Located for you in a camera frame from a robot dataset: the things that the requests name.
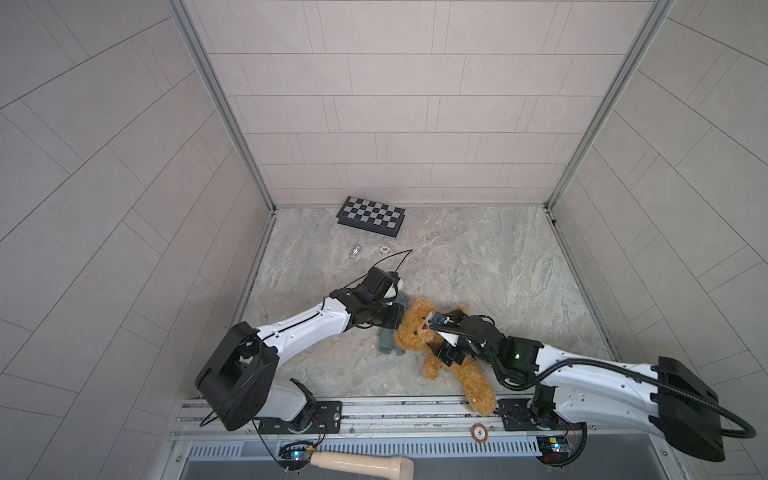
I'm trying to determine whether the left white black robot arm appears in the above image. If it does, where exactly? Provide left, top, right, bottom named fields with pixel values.
left=194, top=267, right=405, bottom=431

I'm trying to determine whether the tan teddy bear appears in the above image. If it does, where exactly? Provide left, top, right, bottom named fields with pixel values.
left=394, top=298, right=497, bottom=416

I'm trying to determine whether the aluminium mounting rail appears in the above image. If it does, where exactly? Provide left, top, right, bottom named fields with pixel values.
left=169, top=390, right=652, bottom=446

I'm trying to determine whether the right black corrugated cable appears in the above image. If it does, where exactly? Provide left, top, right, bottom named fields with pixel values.
left=479, top=335, right=757, bottom=439

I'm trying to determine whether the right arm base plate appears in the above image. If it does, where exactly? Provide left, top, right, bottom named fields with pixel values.
left=494, top=398, right=579, bottom=431

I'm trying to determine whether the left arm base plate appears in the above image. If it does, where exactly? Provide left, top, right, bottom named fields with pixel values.
left=256, top=400, right=343, bottom=435

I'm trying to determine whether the green circuit board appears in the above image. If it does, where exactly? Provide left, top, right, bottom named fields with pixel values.
left=536, top=436, right=571, bottom=465
left=277, top=440, right=316, bottom=471

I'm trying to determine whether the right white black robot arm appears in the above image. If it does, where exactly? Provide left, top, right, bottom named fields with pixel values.
left=426, top=310, right=725, bottom=462

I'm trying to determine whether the round red white sticker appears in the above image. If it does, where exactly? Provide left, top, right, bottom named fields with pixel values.
left=471, top=423, right=489, bottom=444

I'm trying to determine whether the left green circuit board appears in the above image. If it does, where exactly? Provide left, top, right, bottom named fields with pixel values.
left=277, top=440, right=316, bottom=471

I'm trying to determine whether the beige wooden handle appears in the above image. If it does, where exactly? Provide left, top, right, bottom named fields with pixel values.
left=310, top=452, right=415, bottom=480

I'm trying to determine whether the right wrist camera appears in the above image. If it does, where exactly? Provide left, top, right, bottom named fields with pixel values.
left=426, top=312, right=460, bottom=348

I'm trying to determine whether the folded black white chessboard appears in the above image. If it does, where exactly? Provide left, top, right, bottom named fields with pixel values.
left=336, top=196, right=405, bottom=238

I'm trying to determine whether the right green circuit board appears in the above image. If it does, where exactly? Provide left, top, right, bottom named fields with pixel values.
left=536, top=436, right=571, bottom=465

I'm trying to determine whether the grey-green teddy sweater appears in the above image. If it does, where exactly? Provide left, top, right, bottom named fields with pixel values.
left=377, top=292, right=410, bottom=356

